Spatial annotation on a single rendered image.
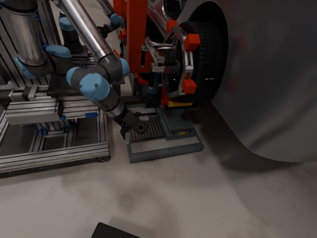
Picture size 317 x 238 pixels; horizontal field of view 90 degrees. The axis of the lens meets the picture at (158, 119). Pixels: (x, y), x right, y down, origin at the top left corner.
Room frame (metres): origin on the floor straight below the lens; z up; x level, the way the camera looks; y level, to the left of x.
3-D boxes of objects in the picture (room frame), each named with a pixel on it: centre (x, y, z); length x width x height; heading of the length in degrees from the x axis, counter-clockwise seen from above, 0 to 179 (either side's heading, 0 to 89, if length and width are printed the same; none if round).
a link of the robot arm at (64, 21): (1.28, 0.84, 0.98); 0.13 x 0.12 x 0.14; 34
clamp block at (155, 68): (1.07, 0.08, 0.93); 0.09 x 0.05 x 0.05; 114
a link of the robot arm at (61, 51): (0.82, 0.63, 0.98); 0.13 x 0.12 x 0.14; 147
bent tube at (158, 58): (1.17, 0.03, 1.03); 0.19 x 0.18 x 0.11; 114
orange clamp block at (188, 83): (1.02, -0.17, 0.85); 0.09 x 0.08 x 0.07; 24
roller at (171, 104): (1.24, -0.18, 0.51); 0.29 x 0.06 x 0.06; 114
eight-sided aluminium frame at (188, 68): (1.30, -0.04, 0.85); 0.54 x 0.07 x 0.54; 24
